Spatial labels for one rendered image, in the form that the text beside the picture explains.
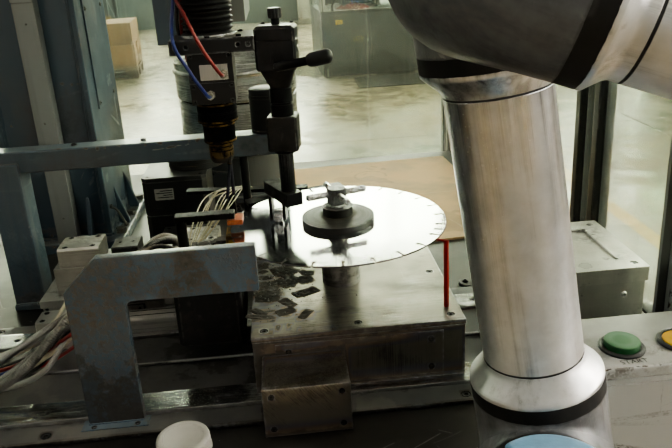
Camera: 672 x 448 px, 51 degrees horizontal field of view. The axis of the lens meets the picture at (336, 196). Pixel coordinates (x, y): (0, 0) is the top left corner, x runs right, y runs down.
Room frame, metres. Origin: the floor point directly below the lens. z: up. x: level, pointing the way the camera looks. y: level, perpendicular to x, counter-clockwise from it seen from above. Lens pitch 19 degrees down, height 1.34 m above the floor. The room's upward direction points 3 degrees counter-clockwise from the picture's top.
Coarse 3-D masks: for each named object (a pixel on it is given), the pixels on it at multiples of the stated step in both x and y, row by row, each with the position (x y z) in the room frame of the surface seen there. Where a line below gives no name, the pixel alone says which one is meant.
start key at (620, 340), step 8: (608, 336) 0.70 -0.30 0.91; (616, 336) 0.70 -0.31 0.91; (624, 336) 0.70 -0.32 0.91; (632, 336) 0.70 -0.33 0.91; (608, 344) 0.68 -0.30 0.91; (616, 344) 0.68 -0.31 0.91; (624, 344) 0.68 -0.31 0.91; (632, 344) 0.68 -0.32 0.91; (640, 344) 0.68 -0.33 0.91; (616, 352) 0.67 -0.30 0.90; (624, 352) 0.67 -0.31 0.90; (632, 352) 0.67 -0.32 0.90
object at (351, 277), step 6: (342, 264) 0.97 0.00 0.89; (324, 270) 0.99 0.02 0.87; (330, 270) 0.98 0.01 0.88; (336, 270) 0.97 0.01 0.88; (342, 270) 0.97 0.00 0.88; (348, 270) 0.98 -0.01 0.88; (354, 270) 0.98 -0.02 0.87; (324, 276) 0.99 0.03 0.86; (330, 276) 0.98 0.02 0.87; (336, 276) 0.97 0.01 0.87; (342, 276) 0.97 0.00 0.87; (348, 276) 0.98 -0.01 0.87; (354, 276) 0.98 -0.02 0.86; (324, 282) 0.99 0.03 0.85; (330, 282) 0.98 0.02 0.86; (336, 282) 0.97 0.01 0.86; (342, 282) 0.97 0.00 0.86; (348, 282) 0.98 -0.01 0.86; (354, 282) 0.98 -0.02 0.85
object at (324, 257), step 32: (320, 192) 1.14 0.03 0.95; (384, 192) 1.12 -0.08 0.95; (256, 224) 1.01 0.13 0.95; (288, 224) 1.00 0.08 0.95; (384, 224) 0.98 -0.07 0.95; (416, 224) 0.97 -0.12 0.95; (288, 256) 0.88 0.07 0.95; (320, 256) 0.87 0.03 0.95; (352, 256) 0.87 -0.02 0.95; (384, 256) 0.86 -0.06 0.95
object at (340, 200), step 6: (324, 186) 1.04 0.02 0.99; (330, 186) 1.01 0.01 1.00; (336, 186) 1.01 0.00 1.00; (342, 186) 1.01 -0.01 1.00; (360, 186) 1.01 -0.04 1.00; (324, 192) 1.00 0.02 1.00; (330, 192) 0.99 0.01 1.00; (336, 192) 0.99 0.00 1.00; (342, 192) 0.99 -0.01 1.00; (348, 192) 1.00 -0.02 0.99; (354, 192) 1.01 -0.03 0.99; (306, 198) 0.99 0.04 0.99; (312, 198) 0.98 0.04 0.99; (318, 198) 0.99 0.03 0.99; (324, 198) 0.99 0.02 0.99; (330, 198) 0.99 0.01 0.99; (336, 198) 0.99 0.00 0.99; (342, 198) 0.97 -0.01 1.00; (330, 204) 0.99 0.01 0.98; (336, 204) 0.99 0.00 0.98; (342, 204) 0.99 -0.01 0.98; (348, 204) 0.96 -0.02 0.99
